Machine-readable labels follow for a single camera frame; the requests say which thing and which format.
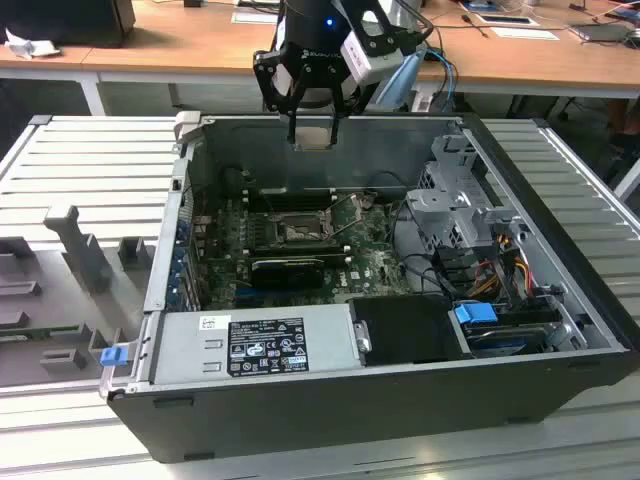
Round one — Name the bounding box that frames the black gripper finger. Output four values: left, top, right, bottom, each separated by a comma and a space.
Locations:
327, 81, 379, 147
253, 48, 304, 145

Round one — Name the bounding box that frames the black box on desk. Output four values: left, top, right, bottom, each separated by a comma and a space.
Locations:
0, 0, 136, 49

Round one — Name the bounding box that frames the silver square CPU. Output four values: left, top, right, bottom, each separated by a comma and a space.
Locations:
294, 126, 334, 151

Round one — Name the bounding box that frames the white framed tablet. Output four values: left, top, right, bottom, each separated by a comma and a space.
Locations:
474, 12, 540, 27

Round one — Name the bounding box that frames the black RAM slot bank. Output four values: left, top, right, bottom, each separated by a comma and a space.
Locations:
247, 187, 341, 212
248, 238, 347, 266

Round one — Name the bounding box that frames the blue cable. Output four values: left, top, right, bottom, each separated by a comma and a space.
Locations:
424, 47, 459, 114

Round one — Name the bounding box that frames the graphics card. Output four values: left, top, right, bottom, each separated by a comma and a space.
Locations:
249, 257, 326, 290

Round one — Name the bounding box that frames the grey power supply unit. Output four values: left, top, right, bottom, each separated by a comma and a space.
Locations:
149, 304, 364, 386

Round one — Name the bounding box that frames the black cable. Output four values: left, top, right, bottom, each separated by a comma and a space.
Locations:
392, 199, 451, 299

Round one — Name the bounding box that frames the dark notebook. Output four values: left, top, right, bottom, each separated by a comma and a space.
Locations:
567, 22, 636, 45

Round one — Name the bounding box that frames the silver metal drive cage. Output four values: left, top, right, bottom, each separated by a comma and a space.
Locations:
404, 132, 531, 251

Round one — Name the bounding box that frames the green motherboard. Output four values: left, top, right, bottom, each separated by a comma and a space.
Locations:
192, 192, 416, 311

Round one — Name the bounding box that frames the grey case corner bracket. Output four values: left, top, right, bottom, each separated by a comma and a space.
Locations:
173, 110, 203, 147

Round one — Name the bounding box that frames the wooden desk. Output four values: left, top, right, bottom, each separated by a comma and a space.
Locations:
0, 0, 640, 119

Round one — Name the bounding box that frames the yellow red wire bundle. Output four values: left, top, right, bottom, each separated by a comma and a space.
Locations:
469, 234, 534, 301

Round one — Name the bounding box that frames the CPU socket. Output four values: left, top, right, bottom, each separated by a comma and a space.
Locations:
272, 212, 334, 246

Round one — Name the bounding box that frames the hard disk in blue carrier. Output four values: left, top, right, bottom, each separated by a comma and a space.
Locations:
452, 302, 559, 357

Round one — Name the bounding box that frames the black open PC case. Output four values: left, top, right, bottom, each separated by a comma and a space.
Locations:
99, 112, 640, 464

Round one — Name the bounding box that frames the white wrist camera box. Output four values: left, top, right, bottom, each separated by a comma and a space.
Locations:
339, 29, 404, 86

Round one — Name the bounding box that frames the grey parts rack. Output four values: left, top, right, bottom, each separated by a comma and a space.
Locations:
0, 204, 161, 386

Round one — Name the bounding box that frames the crumpled white paper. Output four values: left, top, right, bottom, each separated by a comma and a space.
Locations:
3, 27, 61, 60

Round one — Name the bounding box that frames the white paper sheet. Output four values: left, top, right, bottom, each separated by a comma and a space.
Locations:
492, 27, 564, 41

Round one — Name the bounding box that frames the pale blue teach pendant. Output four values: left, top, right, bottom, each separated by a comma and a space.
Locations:
377, 49, 427, 109

